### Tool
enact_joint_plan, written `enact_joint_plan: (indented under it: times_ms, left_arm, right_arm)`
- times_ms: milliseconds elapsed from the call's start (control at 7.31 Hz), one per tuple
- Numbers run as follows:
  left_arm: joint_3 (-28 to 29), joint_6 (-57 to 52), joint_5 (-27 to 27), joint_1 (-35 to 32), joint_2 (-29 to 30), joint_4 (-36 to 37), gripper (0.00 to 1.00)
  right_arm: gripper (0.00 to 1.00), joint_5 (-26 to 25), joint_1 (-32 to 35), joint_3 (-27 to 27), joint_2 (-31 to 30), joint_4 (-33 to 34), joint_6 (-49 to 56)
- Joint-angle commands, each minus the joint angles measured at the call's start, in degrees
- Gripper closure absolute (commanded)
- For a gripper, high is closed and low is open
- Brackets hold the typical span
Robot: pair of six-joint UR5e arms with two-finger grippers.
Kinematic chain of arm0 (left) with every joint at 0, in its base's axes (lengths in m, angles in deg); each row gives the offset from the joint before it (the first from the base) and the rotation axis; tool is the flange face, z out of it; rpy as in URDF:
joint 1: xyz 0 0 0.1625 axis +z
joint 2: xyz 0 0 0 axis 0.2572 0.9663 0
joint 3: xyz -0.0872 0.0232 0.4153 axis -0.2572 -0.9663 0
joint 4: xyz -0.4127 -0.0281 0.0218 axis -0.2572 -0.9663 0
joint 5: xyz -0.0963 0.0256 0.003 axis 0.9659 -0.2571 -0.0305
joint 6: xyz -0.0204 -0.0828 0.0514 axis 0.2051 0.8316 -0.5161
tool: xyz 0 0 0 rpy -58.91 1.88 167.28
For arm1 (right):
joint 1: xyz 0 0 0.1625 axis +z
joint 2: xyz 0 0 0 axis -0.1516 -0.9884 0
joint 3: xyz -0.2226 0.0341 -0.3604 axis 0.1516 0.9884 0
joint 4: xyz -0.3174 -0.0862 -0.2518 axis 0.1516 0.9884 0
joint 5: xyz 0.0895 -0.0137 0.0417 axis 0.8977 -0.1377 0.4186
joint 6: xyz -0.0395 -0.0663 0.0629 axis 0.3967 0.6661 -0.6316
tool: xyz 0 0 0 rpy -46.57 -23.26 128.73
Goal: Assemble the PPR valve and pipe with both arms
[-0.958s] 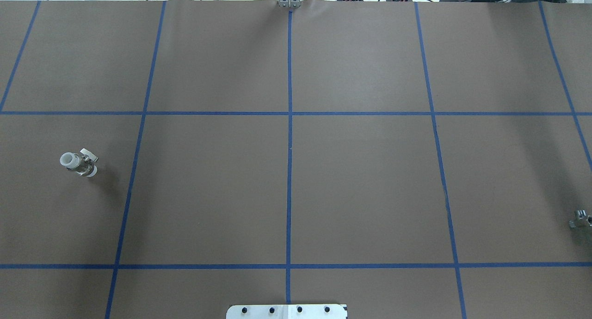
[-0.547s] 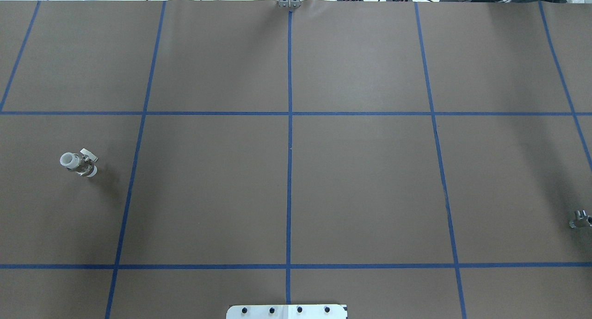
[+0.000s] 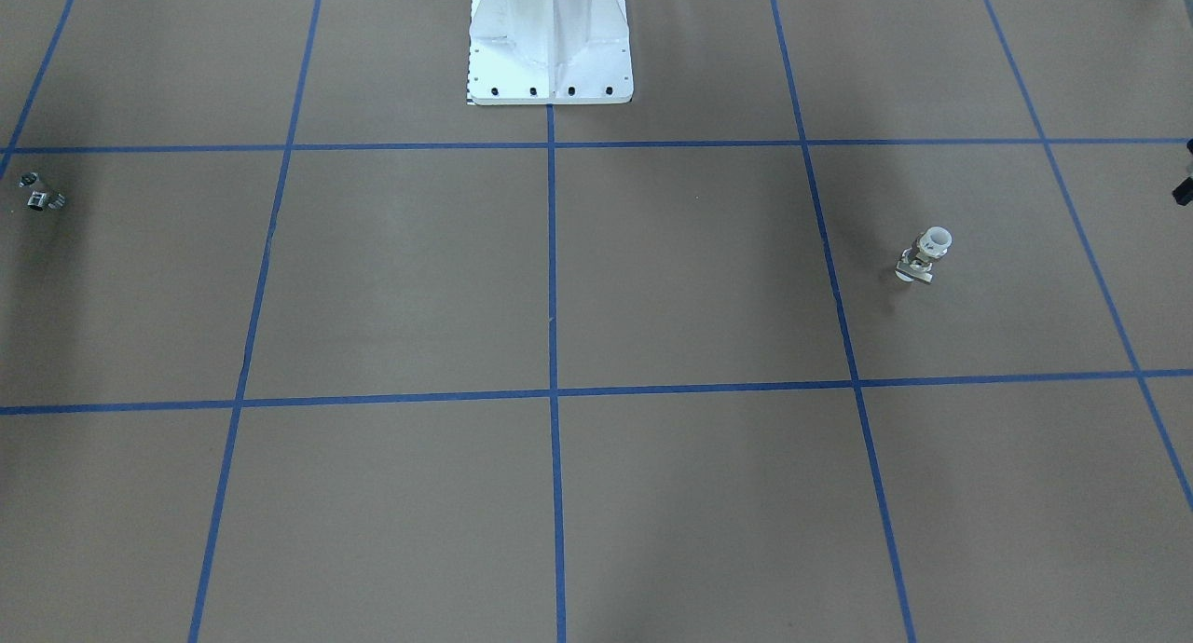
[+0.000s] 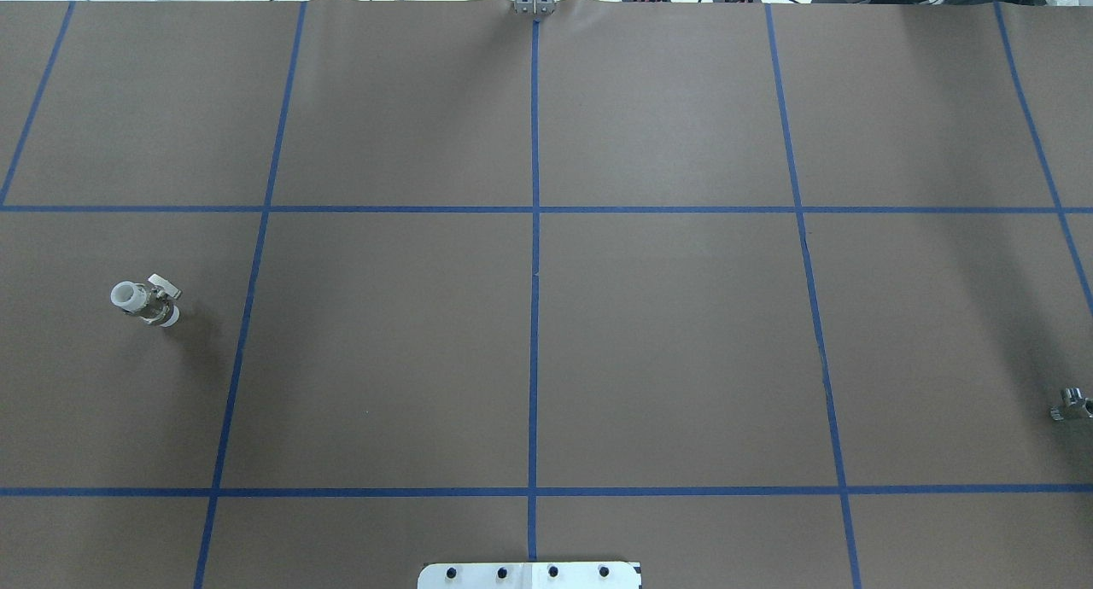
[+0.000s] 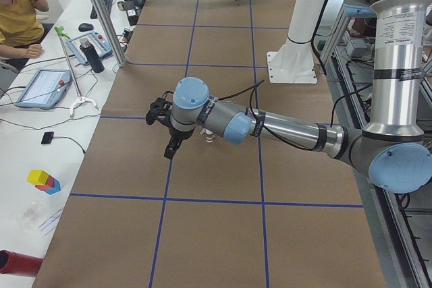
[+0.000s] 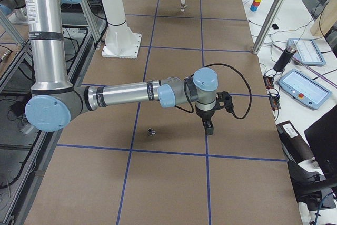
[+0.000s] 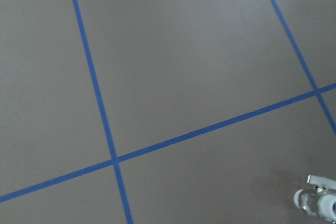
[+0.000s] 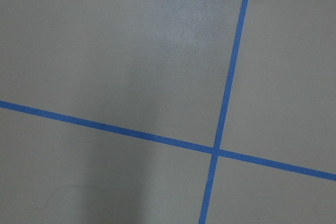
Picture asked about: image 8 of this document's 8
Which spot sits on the blue tape line lengthwise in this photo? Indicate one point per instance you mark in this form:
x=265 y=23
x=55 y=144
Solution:
x=222 y=115

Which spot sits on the blue tape line crosswise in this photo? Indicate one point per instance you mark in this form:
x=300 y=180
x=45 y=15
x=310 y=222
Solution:
x=166 y=140

